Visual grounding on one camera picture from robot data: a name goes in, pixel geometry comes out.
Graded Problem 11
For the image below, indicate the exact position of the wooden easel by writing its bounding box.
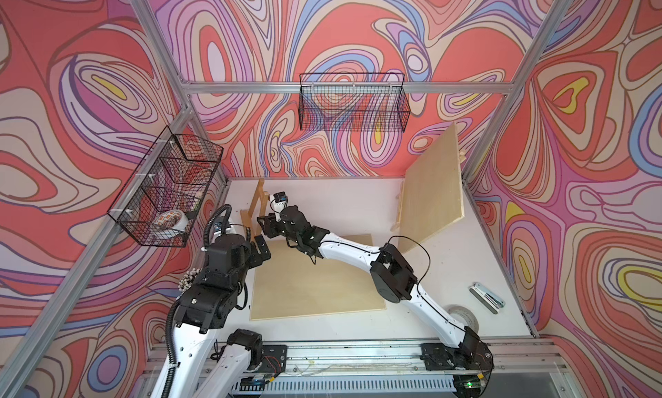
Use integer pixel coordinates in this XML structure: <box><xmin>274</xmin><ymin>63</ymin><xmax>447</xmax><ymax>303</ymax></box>
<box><xmin>240</xmin><ymin>178</ymin><xmax>270</xmax><ymax>237</ymax></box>
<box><xmin>390</xmin><ymin>139</ymin><xmax>469</xmax><ymax>233</ymax></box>

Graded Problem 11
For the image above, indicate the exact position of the plywood board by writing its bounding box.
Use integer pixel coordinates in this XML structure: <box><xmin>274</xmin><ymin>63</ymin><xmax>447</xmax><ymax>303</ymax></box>
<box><xmin>250</xmin><ymin>239</ymin><xmax>385</xmax><ymax>320</ymax></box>
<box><xmin>395</xmin><ymin>121</ymin><xmax>467</xmax><ymax>254</ymax></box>

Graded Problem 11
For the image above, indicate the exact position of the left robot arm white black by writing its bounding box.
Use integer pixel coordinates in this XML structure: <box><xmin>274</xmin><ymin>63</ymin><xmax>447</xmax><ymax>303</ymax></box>
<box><xmin>153</xmin><ymin>204</ymin><xmax>271</xmax><ymax>397</ymax></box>

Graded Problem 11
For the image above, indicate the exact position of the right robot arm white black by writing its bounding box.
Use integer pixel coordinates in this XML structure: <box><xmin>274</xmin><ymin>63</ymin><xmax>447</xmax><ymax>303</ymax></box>
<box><xmin>257</xmin><ymin>205</ymin><xmax>494</xmax><ymax>371</ymax></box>

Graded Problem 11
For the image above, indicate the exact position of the silver cup of pencils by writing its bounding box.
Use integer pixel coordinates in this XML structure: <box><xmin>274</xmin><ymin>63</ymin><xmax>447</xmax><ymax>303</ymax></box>
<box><xmin>178</xmin><ymin>268</ymin><xmax>201</xmax><ymax>294</ymax></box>

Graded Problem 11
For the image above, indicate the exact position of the clear tape roll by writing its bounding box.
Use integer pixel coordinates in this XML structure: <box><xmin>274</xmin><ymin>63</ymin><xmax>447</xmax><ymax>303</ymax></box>
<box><xmin>447</xmin><ymin>305</ymin><xmax>479</xmax><ymax>333</ymax></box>

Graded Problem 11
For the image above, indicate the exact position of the silver stapler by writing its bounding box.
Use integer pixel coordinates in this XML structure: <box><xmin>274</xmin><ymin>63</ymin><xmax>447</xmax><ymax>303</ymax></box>
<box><xmin>468</xmin><ymin>282</ymin><xmax>505</xmax><ymax>315</ymax></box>

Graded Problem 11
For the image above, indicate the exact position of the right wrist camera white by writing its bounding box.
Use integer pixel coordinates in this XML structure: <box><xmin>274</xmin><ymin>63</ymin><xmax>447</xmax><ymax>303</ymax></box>
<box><xmin>270</xmin><ymin>191</ymin><xmax>289</xmax><ymax>214</ymax></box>

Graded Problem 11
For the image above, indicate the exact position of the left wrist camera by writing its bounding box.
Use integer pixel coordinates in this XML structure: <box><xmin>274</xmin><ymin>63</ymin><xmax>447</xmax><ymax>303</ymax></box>
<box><xmin>211</xmin><ymin>220</ymin><xmax>230</xmax><ymax>241</ymax></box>

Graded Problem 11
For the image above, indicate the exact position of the left black wire basket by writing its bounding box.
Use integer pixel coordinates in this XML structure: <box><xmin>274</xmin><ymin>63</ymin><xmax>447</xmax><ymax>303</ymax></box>
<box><xmin>107</xmin><ymin>127</ymin><xmax>224</xmax><ymax>247</ymax></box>

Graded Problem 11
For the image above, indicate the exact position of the black wire basket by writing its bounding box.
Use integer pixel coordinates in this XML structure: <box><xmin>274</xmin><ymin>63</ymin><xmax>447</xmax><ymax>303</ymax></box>
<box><xmin>107</xmin><ymin>127</ymin><xmax>224</xmax><ymax>247</ymax></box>
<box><xmin>298</xmin><ymin>71</ymin><xmax>411</xmax><ymax>134</ymax></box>

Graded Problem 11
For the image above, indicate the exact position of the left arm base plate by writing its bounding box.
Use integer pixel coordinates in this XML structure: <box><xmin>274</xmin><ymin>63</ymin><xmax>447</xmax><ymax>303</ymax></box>
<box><xmin>216</xmin><ymin>344</ymin><xmax>289</xmax><ymax>376</ymax></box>

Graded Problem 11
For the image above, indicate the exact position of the back black wire basket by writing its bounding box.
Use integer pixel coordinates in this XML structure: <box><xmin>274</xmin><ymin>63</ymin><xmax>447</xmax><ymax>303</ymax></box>
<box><xmin>298</xmin><ymin>71</ymin><xmax>411</xmax><ymax>134</ymax></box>

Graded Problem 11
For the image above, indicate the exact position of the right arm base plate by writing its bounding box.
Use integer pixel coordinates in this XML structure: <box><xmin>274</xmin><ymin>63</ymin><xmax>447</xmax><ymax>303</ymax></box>
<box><xmin>420</xmin><ymin>343</ymin><xmax>494</xmax><ymax>372</ymax></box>

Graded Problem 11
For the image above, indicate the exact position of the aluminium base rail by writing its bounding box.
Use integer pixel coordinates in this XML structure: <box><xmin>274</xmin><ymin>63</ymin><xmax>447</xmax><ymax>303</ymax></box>
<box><xmin>139</xmin><ymin>338</ymin><xmax>575</xmax><ymax>398</ymax></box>

